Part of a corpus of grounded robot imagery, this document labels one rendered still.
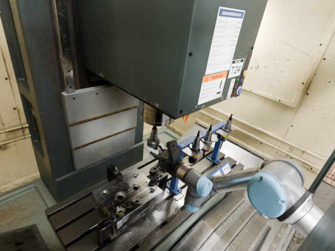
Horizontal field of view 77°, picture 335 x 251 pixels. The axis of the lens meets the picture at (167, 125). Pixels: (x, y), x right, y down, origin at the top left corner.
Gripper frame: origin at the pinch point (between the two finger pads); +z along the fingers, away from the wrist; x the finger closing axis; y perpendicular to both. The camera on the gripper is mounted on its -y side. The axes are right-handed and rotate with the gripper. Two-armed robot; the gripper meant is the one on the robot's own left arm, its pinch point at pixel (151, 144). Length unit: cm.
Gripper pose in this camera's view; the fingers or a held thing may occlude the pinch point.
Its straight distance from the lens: 105.0
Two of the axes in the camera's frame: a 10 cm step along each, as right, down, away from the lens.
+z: -7.0, -4.3, 5.6
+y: -1.3, 8.6, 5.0
